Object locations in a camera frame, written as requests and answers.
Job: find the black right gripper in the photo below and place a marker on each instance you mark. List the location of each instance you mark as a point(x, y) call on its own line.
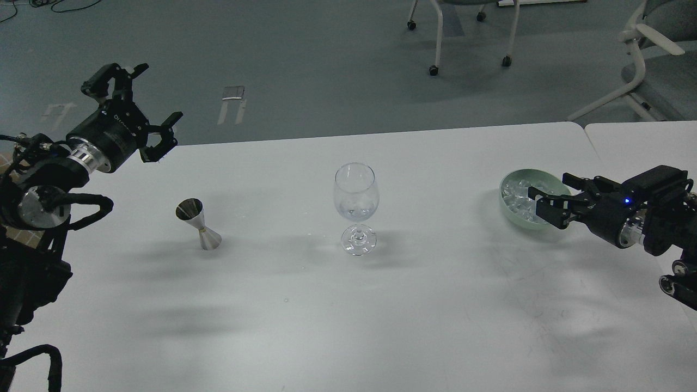
point(613, 216)

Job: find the green ice bowl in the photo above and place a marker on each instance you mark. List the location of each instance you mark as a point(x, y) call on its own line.
point(513, 196)

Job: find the white office chair right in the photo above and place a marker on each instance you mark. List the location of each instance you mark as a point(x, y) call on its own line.
point(659, 83)

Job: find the clear wine glass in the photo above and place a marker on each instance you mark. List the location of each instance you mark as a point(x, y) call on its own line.
point(356, 198)

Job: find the grey floor plate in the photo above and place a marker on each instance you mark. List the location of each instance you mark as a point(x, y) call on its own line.
point(233, 93)

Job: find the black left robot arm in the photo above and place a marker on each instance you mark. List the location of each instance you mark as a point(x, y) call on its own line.
point(40, 204)

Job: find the steel double jigger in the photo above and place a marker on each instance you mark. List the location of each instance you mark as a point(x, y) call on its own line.
point(191, 211)

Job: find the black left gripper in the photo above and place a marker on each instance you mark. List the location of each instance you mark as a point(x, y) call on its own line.
point(118, 129)

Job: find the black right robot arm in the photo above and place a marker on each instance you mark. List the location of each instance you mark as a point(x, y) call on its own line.
point(655, 209)

